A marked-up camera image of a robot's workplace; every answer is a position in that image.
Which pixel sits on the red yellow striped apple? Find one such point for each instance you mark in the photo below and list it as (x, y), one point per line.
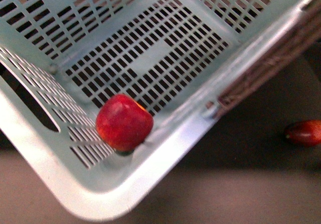
(122, 123)

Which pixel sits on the light blue plastic basket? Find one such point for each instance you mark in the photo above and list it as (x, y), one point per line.
(186, 61)

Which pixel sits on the red yellow mango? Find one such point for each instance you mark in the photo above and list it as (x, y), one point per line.
(303, 133)

